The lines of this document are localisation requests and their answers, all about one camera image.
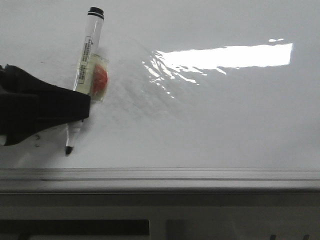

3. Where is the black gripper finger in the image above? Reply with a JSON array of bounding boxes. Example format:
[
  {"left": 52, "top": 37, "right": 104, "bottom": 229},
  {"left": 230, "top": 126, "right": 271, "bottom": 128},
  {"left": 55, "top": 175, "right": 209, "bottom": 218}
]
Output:
[{"left": 0, "top": 65, "right": 91, "bottom": 146}]

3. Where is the white whiteboard marker pen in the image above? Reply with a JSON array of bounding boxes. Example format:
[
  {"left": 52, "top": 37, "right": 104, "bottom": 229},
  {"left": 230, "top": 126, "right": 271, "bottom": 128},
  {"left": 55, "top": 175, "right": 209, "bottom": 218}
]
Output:
[{"left": 64, "top": 6, "right": 110, "bottom": 157}]

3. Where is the white whiteboard with aluminium frame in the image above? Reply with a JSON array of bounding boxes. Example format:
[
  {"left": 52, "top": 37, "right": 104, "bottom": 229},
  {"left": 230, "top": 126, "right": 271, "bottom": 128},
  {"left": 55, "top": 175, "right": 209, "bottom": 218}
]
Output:
[{"left": 0, "top": 0, "right": 320, "bottom": 194}]

